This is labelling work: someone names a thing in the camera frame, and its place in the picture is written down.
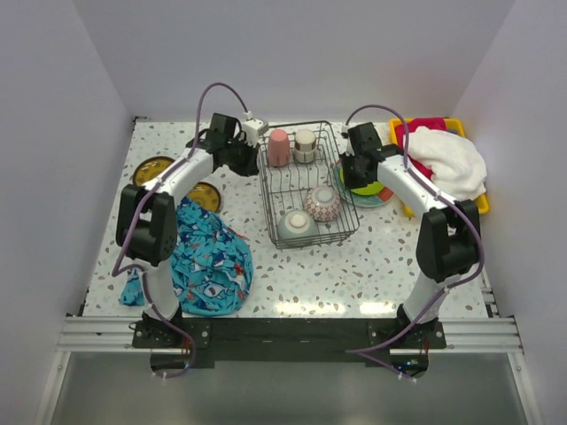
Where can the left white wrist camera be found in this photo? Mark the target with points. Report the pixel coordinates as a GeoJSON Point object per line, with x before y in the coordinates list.
{"type": "Point", "coordinates": [253, 128]}

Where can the green red plate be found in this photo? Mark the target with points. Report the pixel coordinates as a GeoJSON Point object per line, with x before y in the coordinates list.
{"type": "Point", "coordinates": [365, 201]}

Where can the pale green bowl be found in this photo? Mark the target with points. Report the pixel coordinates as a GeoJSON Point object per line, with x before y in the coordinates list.
{"type": "Point", "coordinates": [296, 224]}

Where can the yellow brown plate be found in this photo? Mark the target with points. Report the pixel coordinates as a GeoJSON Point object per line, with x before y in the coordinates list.
{"type": "Point", "coordinates": [150, 168]}
{"type": "Point", "coordinates": [207, 196]}

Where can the yellow brown plate far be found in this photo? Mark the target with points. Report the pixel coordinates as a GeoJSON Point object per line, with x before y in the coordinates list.
{"type": "Point", "coordinates": [150, 168]}

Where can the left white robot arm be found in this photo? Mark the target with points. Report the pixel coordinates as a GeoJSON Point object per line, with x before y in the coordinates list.
{"type": "Point", "coordinates": [147, 225]}

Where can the pink red cloth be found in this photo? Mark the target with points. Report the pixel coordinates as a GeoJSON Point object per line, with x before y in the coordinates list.
{"type": "Point", "coordinates": [422, 148]}

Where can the lime green small plate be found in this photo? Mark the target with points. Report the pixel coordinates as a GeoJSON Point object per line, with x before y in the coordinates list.
{"type": "Point", "coordinates": [371, 189]}

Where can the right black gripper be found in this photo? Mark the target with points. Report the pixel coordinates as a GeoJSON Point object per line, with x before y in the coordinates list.
{"type": "Point", "coordinates": [350, 183]}

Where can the blue patterned bowl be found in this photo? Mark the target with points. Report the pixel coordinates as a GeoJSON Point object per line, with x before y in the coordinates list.
{"type": "Point", "coordinates": [323, 204]}

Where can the wire dish rack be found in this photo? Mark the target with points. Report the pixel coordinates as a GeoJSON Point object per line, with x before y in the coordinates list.
{"type": "Point", "coordinates": [285, 188]}

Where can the yellow brown plate near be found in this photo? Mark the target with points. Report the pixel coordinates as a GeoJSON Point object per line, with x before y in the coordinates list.
{"type": "Point", "coordinates": [207, 196]}

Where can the aluminium front rail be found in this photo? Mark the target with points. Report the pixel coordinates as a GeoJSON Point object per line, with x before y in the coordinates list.
{"type": "Point", "coordinates": [468, 335]}

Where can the pink cup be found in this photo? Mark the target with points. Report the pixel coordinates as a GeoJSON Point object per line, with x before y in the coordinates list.
{"type": "Point", "coordinates": [279, 149]}

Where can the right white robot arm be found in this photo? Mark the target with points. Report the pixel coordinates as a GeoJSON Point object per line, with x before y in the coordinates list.
{"type": "Point", "coordinates": [448, 250]}

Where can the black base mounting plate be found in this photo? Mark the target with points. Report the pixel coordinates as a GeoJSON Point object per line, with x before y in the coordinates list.
{"type": "Point", "coordinates": [207, 341]}

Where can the white beige mug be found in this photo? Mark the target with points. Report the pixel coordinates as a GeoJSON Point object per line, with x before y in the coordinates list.
{"type": "Point", "coordinates": [305, 144]}

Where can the white towel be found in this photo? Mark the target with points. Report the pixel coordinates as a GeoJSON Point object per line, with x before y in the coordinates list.
{"type": "Point", "coordinates": [458, 168]}

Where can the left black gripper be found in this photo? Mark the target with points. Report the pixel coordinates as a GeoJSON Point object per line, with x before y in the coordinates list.
{"type": "Point", "coordinates": [252, 166]}

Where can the yellow plastic bin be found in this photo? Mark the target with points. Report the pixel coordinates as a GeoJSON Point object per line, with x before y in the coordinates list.
{"type": "Point", "coordinates": [456, 127]}

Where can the blue shark print cloth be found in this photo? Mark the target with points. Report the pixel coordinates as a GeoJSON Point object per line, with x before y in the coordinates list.
{"type": "Point", "coordinates": [209, 272]}

